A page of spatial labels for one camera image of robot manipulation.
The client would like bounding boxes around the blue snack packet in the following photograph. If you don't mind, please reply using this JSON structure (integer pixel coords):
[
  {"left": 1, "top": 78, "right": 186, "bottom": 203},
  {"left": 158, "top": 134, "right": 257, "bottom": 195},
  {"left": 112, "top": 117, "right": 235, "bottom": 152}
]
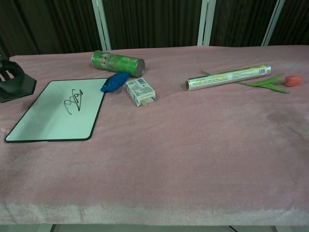
[{"left": 100, "top": 72, "right": 130, "bottom": 93}]

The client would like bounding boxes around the white board with black rim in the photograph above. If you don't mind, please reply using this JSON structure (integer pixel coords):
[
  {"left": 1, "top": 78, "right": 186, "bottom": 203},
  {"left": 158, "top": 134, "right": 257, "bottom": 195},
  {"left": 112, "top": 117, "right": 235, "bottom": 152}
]
[{"left": 4, "top": 77, "right": 109, "bottom": 144}]

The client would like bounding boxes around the white and blue carton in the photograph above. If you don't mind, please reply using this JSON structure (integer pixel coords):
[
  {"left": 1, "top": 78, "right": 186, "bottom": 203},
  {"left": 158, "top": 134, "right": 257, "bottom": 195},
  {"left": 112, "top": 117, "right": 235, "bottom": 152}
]
[{"left": 125, "top": 77, "right": 157, "bottom": 108}]

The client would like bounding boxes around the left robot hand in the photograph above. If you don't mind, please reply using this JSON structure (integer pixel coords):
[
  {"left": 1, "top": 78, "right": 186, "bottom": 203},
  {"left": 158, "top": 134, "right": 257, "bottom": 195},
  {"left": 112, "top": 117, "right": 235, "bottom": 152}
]
[{"left": 0, "top": 54, "right": 37, "bottom": 103}]

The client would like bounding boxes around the white screen frame post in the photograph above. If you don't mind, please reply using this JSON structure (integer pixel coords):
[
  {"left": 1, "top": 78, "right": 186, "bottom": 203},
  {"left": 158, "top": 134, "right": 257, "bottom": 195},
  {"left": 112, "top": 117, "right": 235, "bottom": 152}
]
[
  {"left": 197, "top": 0, "right": 217, "bottom": 46},
  {"left": 91, "top": 0, "right": 112, "bottom": 51},
  {"left": 261, "top": 0, "right": 286, "bottom": 47}
]

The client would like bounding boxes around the artificial orange tulip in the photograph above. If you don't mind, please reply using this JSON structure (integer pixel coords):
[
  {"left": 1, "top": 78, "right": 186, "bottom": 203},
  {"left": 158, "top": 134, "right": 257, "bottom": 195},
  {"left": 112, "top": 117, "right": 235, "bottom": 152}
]
[{"left": 201, "top": 70, "right": 303, "bottom": 94}]

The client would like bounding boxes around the silver foil roll tube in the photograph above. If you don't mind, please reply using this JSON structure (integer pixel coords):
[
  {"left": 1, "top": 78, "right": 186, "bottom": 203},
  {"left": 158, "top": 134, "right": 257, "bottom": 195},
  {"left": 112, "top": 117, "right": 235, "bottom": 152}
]
[{"left": 185, "top": 64, "right": 272, "bottom": 92}]

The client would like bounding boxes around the green chip can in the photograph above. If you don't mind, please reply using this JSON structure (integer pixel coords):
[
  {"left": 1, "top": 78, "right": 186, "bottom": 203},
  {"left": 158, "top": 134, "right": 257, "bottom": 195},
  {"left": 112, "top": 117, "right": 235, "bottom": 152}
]
[{"left": 91, "top": 50, "right": 146, "bottom": 78}]

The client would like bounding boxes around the pink table cloth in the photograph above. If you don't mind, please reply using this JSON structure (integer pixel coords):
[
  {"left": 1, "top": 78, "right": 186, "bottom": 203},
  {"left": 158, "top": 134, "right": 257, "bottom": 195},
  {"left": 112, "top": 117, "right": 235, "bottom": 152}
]
[{"left": 0, "top": 44, "right": 309, "bottom": 226}]

